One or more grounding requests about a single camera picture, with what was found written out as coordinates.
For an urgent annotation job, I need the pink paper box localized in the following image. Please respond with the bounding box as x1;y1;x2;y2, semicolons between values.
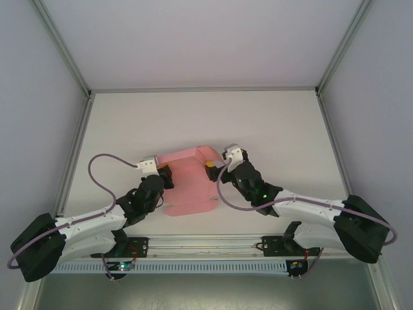
157;145;227;218

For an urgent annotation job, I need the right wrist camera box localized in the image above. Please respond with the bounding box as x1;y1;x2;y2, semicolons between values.
221;143;243;172

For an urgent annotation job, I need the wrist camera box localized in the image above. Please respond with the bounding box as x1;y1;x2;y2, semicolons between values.
134;155;159;172
221;143;243;172

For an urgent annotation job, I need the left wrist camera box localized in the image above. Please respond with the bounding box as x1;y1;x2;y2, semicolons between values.
134;155;159;172

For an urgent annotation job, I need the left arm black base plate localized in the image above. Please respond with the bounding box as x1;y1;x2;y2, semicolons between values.
90;236;150;259

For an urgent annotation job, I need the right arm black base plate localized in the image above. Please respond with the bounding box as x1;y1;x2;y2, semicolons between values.
261;235;322;258

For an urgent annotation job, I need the aluminium mounting rail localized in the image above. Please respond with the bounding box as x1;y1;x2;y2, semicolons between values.
61;234;385;262

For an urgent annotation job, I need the aluminium back frame rail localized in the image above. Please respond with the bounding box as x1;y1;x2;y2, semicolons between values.
90;85;319;94

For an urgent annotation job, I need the white slotted cable duct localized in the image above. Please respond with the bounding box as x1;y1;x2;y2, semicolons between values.
53;260;288;275

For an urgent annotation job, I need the aluminium frame post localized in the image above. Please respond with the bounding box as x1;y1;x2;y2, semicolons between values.
32;0;94;99
17;277;46;310
315;0;372;98
367;261;399;310

